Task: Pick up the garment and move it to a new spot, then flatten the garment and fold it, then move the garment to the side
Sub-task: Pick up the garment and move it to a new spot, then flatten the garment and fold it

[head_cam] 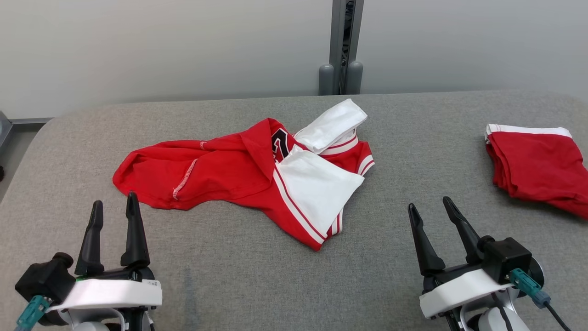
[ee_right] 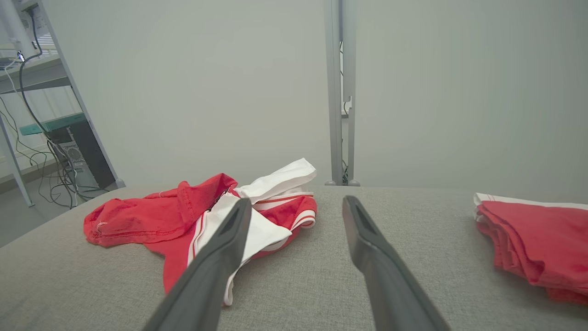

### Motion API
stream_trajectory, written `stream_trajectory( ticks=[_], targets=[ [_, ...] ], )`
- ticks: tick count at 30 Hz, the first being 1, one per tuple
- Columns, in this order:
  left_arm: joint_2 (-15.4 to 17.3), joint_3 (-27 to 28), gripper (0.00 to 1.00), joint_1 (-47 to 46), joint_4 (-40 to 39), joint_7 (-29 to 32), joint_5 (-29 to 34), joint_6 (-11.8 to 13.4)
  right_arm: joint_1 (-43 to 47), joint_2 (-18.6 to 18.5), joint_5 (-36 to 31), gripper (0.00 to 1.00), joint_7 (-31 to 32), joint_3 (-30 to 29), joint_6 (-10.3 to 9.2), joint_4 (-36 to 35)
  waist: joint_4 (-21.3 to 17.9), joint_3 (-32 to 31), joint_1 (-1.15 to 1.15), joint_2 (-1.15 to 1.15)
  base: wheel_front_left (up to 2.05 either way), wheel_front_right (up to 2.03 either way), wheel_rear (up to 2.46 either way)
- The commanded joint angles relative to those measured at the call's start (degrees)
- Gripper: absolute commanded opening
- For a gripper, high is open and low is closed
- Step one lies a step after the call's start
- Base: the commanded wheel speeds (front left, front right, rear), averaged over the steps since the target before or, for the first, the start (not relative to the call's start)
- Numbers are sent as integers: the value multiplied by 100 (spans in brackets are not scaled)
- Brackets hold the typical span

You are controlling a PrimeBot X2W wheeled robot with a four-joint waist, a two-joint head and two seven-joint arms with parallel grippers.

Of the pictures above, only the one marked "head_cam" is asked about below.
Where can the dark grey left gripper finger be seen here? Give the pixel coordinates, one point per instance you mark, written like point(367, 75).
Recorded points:
point(134, 234)
point(91, 243)

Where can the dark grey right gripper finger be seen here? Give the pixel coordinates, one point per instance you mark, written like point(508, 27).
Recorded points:
point(466, 234)
point(427, 253)

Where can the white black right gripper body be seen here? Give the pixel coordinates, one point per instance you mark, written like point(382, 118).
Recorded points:
point(459, 289)

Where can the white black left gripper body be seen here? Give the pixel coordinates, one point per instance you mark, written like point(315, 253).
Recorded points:
point(110, 292)

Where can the red Bulls 23 shorts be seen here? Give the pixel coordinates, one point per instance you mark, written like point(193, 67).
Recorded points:
point(537, 165)

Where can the red white basketball jersey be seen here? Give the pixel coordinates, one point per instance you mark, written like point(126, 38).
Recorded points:
point(220, 170)

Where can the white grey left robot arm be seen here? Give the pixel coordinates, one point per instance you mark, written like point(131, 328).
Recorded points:
point(92, 324)

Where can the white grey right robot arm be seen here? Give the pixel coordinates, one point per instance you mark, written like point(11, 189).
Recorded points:
point(491, 322)

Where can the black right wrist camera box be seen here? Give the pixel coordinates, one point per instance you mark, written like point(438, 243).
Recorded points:
point(507, 257)

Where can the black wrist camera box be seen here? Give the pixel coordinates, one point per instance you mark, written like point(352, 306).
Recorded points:
point(43, 278)
point(507, 257)

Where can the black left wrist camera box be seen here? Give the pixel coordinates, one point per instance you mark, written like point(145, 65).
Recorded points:
point(43, 278)

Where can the teal right camera connector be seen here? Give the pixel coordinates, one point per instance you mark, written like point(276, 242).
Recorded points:
point(526, 282)

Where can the teal camera connector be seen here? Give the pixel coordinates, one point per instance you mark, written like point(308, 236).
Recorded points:
point(32, 312)
point(526, 282)

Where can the teal left camera connector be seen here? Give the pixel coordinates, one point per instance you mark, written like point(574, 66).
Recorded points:
point(32, 312)

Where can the grey wheeled cart frame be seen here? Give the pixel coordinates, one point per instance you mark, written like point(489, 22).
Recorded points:
point(3, 131)

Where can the grey cylindrical post foot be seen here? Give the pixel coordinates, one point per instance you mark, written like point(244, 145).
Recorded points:
point(326, 80)
point(354, 78)

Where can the grey metal wall post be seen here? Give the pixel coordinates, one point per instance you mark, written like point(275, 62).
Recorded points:
point(342, 32)

